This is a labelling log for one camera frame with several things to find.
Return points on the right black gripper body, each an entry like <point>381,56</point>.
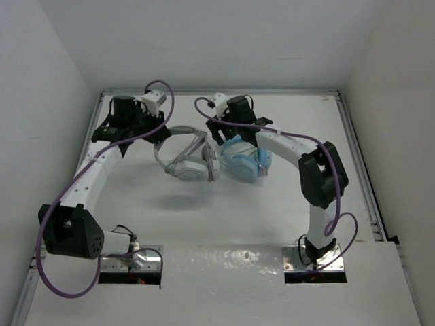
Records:
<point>229,130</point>

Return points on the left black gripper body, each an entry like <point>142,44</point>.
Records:
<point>144,121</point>

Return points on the grey white headphones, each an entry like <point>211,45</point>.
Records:
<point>199,161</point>

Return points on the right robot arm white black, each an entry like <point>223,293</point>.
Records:
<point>323,178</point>

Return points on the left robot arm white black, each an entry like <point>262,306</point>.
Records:
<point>72,230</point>

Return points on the light blue headphones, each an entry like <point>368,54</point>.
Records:
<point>244,160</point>

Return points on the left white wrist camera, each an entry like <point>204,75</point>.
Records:
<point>152,100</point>

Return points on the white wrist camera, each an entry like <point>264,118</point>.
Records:
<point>152,100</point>
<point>218,101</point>

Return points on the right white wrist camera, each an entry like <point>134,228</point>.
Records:
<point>218,101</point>

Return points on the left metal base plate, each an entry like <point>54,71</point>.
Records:
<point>148,259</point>

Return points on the metal base plate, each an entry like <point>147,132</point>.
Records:
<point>148,259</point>
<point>295,260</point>

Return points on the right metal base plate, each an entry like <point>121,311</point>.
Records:
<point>295,260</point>

